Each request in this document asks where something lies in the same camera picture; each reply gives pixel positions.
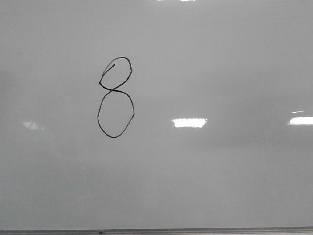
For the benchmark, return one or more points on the white whiteboard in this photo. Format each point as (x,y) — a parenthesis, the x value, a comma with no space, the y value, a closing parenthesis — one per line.
(130,114)

